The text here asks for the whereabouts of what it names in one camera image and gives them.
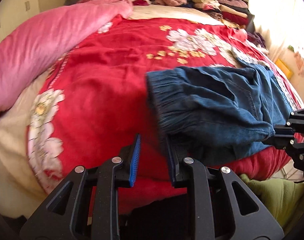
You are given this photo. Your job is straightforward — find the green clothing torso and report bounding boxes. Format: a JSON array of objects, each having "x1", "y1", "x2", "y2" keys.
[{"x1": 240, "y1": 174, "x2": 304, "y2": 233}]

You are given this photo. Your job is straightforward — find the pile of folded clothes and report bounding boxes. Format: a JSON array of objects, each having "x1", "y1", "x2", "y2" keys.
[{"x1": 190, "y1": 0, "x2": 255, "y2": 32}]

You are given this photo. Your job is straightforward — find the pink fluffy garment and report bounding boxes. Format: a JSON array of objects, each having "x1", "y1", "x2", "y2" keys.
[{"x1": 153, "y1": 0, "x2": 188, "y2": 7}]

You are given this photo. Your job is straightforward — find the blue denim pants lace trim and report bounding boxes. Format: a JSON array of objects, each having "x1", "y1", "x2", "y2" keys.
[{"x1": 147, "y1": 61, "x2": 292, "y2": 165}]

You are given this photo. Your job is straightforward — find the yellow box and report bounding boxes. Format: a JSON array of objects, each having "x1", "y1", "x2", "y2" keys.
[{"x1": 275, "y1": 59, "x2": 293, "y2": 80}]

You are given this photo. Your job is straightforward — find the pink quilt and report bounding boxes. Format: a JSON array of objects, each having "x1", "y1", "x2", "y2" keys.
[{"x1": 0, "y1": 0, "x2": 133, "y2": 113}]

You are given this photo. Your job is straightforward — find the red floral bedspread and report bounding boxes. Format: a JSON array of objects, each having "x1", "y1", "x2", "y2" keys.
[{"x1": 27, "y1": 16, "x2": 304, "y2": 213}]

